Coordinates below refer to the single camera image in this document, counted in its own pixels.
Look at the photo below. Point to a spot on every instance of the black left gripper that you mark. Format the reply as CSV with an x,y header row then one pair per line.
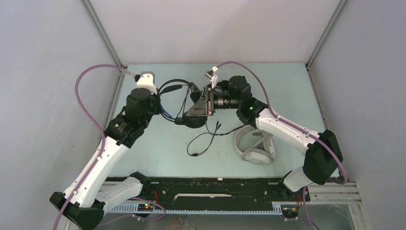
x,y
156,98

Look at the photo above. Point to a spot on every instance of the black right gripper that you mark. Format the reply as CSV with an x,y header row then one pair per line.
x,y
204,107

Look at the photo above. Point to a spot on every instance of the black and blue headset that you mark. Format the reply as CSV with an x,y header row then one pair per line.
x,y
180,101

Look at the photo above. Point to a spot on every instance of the white gaming headset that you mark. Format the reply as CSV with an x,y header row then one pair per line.
x,y
262,152

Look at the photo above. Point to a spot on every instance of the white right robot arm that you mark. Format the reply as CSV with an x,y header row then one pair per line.
x,y
254,142

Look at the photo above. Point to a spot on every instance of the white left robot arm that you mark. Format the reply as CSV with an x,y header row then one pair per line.
x,y
83,203

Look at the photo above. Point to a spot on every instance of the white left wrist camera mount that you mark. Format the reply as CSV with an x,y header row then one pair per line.
x,y
147,81

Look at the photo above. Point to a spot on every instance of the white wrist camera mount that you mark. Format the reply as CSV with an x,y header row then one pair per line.
x,y
147,81
212,77

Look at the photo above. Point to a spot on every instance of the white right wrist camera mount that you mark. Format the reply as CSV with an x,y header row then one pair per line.
x,y
212,77

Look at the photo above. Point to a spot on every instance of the aluminium frame post left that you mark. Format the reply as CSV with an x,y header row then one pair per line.
x,y
98,26

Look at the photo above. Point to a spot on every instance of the aluminium frame post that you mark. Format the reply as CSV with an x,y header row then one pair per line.
x,y
326,32
98,26

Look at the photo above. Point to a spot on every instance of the aluminium frame post right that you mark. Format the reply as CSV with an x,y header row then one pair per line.
x,y
326,32

